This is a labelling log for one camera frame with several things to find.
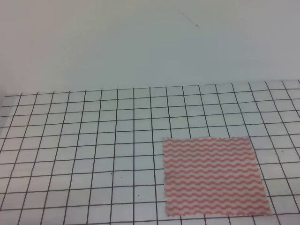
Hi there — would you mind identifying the white grid tablecloth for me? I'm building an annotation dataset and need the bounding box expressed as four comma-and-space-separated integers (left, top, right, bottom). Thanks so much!
0, 80, 300, 225

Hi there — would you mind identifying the pink wavy striped towel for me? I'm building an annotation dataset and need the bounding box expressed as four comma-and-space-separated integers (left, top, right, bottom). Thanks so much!
162, 137, 271, 217

